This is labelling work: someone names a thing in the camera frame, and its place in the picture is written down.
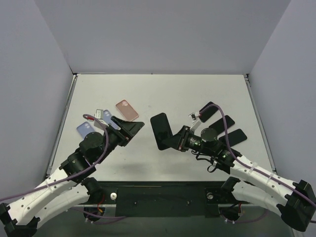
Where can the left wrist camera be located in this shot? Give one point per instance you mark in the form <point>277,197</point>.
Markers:
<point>99,114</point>

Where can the pink phone case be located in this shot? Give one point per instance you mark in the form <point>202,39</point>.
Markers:
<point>127,111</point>

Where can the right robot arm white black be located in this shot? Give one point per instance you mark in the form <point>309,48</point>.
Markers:
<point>294,202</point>

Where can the lilac phone case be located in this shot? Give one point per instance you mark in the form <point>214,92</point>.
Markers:
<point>107,118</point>

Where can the small black phone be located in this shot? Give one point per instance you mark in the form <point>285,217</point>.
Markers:
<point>161,129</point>

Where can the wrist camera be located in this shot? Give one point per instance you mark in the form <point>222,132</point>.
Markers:
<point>196,122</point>
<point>99,114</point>

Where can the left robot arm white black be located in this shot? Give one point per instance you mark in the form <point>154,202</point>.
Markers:
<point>70,184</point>

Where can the large phone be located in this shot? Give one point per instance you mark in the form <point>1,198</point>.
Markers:
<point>219,124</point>

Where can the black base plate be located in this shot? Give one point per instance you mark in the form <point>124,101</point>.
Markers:
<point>165,198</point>

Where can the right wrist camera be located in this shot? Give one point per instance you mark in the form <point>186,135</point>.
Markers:
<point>196,122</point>

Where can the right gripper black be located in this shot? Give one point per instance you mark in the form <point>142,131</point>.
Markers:
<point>182,138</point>

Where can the blue phone case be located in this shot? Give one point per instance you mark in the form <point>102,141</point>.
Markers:
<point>84,129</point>

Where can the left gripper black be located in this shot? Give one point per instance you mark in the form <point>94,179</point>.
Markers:
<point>121,133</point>

